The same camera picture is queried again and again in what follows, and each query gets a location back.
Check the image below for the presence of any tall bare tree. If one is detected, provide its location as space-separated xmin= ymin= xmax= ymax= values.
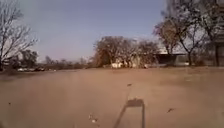
xmin=199 ymin=0 xmax=224 ymax=67

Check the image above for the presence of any brown leafy tree clump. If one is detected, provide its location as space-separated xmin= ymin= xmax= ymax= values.
xmin=90 ymin=35 xmax=160 ymax=70

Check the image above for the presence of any building with pale roof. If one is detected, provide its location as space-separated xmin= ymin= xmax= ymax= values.
xmin=153 ymin=46 xmax=224 ymax=67

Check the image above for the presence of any low row of distant bushes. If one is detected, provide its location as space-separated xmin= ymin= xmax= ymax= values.
xmin=43 ymin=55 xmax=94 ymax=70

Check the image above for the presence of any large tree with pale leaves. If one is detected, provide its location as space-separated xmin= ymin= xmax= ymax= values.
xmin=153 ymin=0 xmax=210 ymax=67

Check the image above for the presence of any small white structure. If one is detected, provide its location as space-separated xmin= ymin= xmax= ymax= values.
xmin=110 ymin=61 xmax=125 ymax=70

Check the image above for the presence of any dry brown dirt field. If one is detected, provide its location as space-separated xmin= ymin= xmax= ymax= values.
xmin=0 ymin=65 xmax=224 ymax=128

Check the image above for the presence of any small dark tree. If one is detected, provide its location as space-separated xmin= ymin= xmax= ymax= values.
xmin=19 ymin=49 xmax=40 ymax=70

